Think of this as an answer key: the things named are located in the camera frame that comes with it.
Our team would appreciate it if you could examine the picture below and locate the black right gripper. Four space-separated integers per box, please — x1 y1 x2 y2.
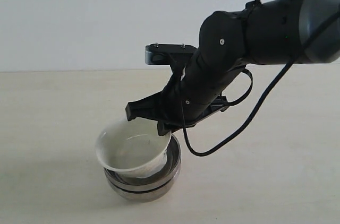
125 56 244 136

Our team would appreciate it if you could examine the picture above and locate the white ceramic bowl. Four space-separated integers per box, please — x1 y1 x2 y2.
95 118 172 178

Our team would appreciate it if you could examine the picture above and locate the patterned small steel bowl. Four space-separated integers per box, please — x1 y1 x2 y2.
104 135 181 191

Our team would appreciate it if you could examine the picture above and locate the plain large steel bowl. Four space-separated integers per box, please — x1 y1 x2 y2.
104 168 181 202

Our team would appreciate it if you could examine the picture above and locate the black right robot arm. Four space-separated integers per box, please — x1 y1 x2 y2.
125 0 339 135

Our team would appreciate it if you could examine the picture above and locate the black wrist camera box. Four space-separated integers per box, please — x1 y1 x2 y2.
144 43 197 65

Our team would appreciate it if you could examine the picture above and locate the black round cable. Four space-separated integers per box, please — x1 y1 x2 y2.
180 8 340 157

